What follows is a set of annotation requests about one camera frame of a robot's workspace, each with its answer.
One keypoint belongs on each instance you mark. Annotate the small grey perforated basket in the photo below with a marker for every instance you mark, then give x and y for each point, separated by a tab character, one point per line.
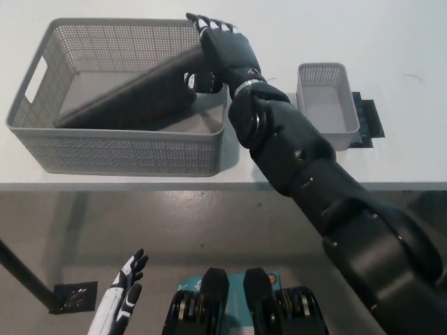
328	104

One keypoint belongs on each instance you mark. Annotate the black table leg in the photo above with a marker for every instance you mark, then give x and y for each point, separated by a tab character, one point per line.
24	272

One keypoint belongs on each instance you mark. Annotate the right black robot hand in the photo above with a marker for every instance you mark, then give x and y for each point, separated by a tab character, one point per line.
227	52

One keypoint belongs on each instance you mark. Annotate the black perforated foot plate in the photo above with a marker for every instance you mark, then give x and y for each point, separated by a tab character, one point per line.
77	296

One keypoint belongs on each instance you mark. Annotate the large grey perforated basket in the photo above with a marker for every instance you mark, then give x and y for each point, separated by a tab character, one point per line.
115	153

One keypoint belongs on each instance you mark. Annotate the black flat pad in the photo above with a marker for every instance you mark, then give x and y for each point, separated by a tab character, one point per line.
368	118

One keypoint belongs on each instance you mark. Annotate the thin curved black thread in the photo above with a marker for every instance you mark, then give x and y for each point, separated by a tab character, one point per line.
415	77

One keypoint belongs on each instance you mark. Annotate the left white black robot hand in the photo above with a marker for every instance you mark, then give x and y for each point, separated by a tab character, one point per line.
115	303

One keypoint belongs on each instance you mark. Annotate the black robot torso teal top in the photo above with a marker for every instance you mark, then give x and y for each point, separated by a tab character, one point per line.
216	300

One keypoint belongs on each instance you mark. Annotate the dark grey quilted oven glove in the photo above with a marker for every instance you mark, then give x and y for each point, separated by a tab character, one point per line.
139	94

